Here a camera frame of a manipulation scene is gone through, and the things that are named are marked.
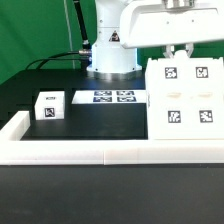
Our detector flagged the flat white tag base plate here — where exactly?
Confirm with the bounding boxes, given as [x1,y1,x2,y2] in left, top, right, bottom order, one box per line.
[72,90,146,104]

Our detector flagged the white cabinet door panel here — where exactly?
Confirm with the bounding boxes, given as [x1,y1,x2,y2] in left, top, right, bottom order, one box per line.
[187,59,224,139]
[147,59,189,140]

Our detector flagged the black cables on table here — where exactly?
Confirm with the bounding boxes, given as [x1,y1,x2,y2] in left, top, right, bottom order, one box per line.
[25,49,92,70]

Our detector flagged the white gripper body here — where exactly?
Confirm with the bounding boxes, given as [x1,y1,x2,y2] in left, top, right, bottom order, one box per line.
[120,0,224,48]

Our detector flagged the small white tagged cube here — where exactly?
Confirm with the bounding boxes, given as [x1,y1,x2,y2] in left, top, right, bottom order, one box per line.
[35,91,65,120]

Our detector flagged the black ribbed robot cable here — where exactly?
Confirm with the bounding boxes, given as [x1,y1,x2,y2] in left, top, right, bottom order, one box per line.
[73,0,92,51]

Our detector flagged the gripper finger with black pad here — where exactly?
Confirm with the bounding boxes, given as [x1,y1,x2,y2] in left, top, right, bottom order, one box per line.
[185,43,194,56]
[163,45,174,58]

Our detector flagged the white U-shaped fence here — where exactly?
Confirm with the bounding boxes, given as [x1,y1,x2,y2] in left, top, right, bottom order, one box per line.
[0,111,224,165]

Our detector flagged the white cabinet body box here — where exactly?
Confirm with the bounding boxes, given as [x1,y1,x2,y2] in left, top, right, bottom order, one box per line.
[145,51,224,140]

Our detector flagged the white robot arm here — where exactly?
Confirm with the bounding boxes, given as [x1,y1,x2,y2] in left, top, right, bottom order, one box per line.
[87,0,224,80]

